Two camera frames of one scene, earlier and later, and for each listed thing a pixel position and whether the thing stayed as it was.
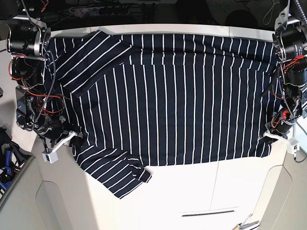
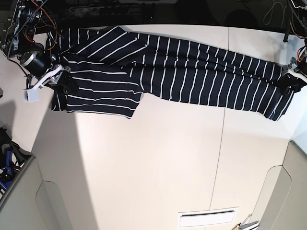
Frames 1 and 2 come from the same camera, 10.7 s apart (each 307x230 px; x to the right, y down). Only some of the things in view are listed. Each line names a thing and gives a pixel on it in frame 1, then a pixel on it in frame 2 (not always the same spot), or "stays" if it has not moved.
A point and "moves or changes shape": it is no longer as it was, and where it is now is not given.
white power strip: (112, 10) stays
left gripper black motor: (52, 130) → (35, 64)
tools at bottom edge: (246, 225) stays
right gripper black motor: (283, 127) → (287, 82)
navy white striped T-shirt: (131, 101) moves or changes shape
